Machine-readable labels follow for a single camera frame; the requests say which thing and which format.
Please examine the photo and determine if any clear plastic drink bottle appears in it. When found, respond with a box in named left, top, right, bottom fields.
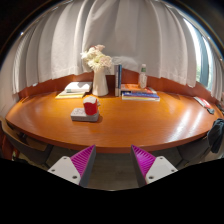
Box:
left=138, top=63, right=148, bottom=90

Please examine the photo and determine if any white ceramic vase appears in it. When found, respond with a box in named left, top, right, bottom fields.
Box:
left=91, top=68, right=110, bottom=97

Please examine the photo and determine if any window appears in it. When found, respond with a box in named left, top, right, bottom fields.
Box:
left=183, top=19, right=214, bottom=89

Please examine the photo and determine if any white thin flat book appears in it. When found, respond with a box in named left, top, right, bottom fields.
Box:
left=121, top=96, right=161, bottom=102

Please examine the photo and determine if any red booklet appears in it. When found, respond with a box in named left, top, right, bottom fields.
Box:
left=193, top=95, right=213, bottom=110

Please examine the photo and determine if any white grey power strip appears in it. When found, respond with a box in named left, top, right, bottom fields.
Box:
left=70, top=107, right=101, bottom=123

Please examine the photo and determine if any dark jacket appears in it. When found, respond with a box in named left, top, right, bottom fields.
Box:
left=206, top=118, right=224, bottom=154

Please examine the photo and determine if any blue upright book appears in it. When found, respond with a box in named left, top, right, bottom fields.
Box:
left=117, top=63, right=123, bottom=98

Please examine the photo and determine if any white pink flower bouquet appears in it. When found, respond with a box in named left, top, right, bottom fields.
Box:
left=80, top=44, right=113, bottom=73

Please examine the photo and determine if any red and white charger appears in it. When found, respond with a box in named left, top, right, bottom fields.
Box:
left=82, top=96, right=99, bottom=116

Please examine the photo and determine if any thick white book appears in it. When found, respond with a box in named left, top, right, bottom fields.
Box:
left=64, top=81, right=93, bottom=94

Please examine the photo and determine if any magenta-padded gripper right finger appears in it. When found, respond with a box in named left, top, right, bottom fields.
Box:
left=130, top=144, right=179, bottom=188

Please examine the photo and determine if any red flat book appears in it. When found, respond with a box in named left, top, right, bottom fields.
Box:
left=145, top=86, right=158, bottom=95

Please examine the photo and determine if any grey chair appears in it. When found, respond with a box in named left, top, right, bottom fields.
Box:
left=176, top=136, right=214, bottom=168
left=0, top=119, right=54, bottom=166

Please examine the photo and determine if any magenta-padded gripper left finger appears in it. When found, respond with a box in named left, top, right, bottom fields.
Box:
left=47, top=144, right=97, bottom=188

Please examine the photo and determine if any white curtain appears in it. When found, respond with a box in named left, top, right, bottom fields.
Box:
left=12, top=0, right=224, bottom=101

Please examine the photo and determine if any orange flat book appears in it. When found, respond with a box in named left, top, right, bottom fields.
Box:
left=120, top=83, right=149, bottom=94

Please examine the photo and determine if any yellow-edged flat book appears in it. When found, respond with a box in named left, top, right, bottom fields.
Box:
left=54, top=90, right=87, bottom=100

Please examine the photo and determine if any blue flat book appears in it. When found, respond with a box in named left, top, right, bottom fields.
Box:
left=121, top=91, right=161, bottom=100

